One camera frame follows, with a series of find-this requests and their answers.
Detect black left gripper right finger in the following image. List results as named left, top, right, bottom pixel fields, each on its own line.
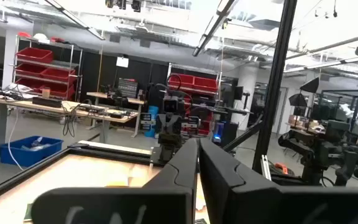
left=200, top=139, right=358, bottom=224

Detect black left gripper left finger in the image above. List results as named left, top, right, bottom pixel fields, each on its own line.
left=31, top=138, right=200, bottom=224

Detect blue barrel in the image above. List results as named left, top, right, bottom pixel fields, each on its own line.
left=144, top=105, right=160, bottom=138

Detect orange tool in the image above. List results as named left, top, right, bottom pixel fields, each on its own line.
left=273, top=162, right=289, bottom=175

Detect black drawer cabinet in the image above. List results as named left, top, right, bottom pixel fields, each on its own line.
left=116, top=77, right=139, bottom=99

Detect chrome shelf with red bins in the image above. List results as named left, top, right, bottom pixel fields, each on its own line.
left=11, top=34, right=83, bottom=102
left=166, top=62, right=223, bottom=138

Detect small wooden desk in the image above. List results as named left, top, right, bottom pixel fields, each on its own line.
left=86, top=91, right=145, bottom=138

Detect black computer tower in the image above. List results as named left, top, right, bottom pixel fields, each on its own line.
left=212, top=120, right=239, bottom=147

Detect long ceiling light bar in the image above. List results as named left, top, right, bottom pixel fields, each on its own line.
left=283, top=53, right=358, bottom=74
left=192, top=0, right=241, bottom=57
left=44, top=0, right=106, bottom=41

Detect black softbox light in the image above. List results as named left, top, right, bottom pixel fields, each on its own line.
left=288, top=93, right=308, bottom=108
left=299, top=77, right=320, bottom=94

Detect red plastic storage bin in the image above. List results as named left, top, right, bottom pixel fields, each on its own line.
left=40, top=68, right=76, bottom=83
left=16, top=47, right=54, bottom=64
left=14, top=63, right=48, bottom=77

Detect black box on desk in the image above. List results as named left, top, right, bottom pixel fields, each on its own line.
left=32, top=96, right=63, bottom=109

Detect blue plastic storage bin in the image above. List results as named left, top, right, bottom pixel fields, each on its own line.
left=0, top=135, right=64, bottom=168

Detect long wooden desk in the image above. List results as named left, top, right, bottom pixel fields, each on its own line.
left=0, top=93, right=140, bottom=161

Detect white helmet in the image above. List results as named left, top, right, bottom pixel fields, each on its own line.
left=32, top=33, right=49, bottom=43

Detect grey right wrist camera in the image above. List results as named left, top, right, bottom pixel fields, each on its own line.
left=163, top=96, right=185, bottom=113

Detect black table edge frame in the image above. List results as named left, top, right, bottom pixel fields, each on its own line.
left=0, top=141, right=155, bottom=206

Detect black hanging cables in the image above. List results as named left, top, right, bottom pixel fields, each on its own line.
left=61, top=102, right=83, bottom=138

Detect black overhead camera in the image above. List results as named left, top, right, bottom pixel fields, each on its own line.
left=105, top=0, right=142, bottom=13

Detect white hanging cable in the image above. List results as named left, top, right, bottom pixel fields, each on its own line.
left=7, top=107, right=24, bottom=171

